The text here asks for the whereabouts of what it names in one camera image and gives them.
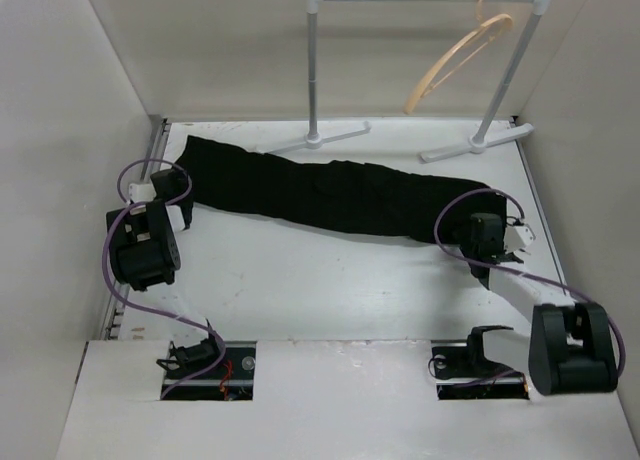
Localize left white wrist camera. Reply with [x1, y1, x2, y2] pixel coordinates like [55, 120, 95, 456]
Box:
[127, 182, 156, 203]

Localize beige plastic hanger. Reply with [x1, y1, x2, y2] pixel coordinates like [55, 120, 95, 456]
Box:
[403, 0, 514, 115]

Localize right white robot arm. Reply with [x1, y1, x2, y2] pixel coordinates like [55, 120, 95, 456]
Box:
[454, 213, 623, 396]

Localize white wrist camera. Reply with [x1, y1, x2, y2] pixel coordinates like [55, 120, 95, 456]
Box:
[127, 182, 156, 203]
[503, 222, 536, 254]

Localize aluminium side rail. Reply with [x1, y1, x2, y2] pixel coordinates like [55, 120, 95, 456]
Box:
[98, 115, 171, 340]

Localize white metal clothes rack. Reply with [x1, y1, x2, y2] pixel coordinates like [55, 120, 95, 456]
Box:
[251, 0, 559, 164]

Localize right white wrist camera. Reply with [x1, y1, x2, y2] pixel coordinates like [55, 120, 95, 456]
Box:
[503, 222, 536, 254]

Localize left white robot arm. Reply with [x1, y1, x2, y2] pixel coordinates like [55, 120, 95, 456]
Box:
[101, 165, 226, 379]

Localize black trousers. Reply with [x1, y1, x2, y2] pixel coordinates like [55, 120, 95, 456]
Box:
[176, 136, 507, 244]

